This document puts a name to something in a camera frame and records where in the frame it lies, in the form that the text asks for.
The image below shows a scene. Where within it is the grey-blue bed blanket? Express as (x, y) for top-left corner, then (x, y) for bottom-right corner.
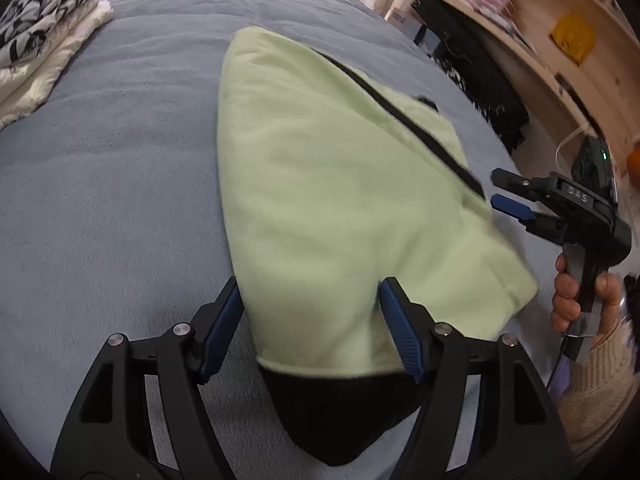
(0, 0), (568, 473)

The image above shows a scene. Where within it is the black and white patterned cloth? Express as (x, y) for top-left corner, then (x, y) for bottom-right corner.
(0, 0), (104, 69)

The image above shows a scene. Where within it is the white bag handle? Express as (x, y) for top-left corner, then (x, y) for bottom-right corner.
(556, 127), (601, 162)

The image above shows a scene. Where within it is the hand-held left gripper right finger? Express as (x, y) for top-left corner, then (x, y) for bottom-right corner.
(377, 276), (576, 477)

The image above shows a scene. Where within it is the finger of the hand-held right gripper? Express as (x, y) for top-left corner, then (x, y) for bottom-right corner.
(491, 193), (567, 242)
(491, 168), (552, 202)

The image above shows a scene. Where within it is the white box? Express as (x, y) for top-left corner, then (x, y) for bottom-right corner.
(384, 7), (422, 32)

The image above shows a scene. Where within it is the black fringed scarf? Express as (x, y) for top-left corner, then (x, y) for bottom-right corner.
(411, 0), (531, 154)

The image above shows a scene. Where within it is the cream folded cloth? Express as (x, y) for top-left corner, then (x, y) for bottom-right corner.
(0, 0), (114, 129)

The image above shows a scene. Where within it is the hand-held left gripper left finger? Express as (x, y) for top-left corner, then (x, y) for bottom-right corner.
(50, 276), (243, 478)

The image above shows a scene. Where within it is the person's right forearm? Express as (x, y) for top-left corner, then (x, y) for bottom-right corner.
(555, 312), (640, 472)

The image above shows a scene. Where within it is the person's right hand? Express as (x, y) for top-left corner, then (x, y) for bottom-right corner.
(549, 252), (624, 347)

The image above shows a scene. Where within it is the green and black jacket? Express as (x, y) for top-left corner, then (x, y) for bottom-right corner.
(215, 26), (539, 467)

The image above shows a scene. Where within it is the yellow bag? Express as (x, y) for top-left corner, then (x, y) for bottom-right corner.
(549, 12), (599, 64)

